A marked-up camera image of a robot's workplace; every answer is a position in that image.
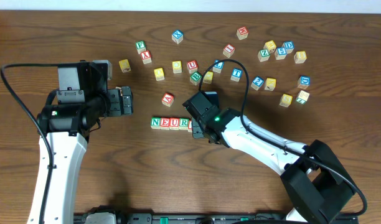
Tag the yellow block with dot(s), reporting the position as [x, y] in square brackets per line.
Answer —
[270, 46]
[286, 100]
[300, 57]
[124, 65]
[177, 66]
[208, 77]
[270, 84]
[159, 74]

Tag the red i block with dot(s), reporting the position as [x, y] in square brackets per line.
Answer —
[228, 50]
[190, 126]

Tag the white green Z block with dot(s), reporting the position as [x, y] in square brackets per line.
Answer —
[302, 97]

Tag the blue 2 block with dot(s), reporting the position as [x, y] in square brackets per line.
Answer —
[257, 83]

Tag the blue X block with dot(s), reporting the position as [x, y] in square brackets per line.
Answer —
[177, 36]

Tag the blue D block lower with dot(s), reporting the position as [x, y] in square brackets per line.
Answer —
[304, 82]

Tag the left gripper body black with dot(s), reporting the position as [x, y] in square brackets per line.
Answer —
[116, 101]

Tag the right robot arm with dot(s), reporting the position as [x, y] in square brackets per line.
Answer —
[315, 180]

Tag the red E block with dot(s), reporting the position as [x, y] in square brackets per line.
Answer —
[164, 123]

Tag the yellow block beside B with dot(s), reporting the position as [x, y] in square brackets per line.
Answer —
[208, 77]

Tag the blue T block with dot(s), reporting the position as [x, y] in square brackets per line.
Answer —
[236, 74]

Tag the blue 5 block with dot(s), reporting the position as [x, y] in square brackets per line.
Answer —
[280, 53]

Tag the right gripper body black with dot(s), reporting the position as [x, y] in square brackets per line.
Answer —
[197, 129]

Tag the green B block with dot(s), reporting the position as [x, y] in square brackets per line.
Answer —
[195, 78]

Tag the red u block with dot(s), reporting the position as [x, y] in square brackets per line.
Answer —
[174, 123]
[192, 66]

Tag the yellow block beside 2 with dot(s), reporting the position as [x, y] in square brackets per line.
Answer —
[270, 84]

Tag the red H block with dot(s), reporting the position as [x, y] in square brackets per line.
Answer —
[242, 33]

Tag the green N block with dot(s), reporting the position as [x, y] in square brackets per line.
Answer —
[155, 123]

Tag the green F block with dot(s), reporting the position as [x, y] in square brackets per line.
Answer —
[140, 46]

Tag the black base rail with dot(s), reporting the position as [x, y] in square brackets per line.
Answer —
[103, 214]

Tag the blue D block upper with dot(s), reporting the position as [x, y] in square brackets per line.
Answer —
[288, 46]

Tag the blue L block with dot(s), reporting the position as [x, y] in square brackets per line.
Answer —
[217, 68]

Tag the red A block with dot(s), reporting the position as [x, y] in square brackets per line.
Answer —
[167, 99]

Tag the red Y block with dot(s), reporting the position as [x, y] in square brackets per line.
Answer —
[146, 57]

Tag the blue d block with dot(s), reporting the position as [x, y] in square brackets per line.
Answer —
[288, 46]
[304, 82]

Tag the green R block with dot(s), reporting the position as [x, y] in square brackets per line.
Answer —
[184, 124]

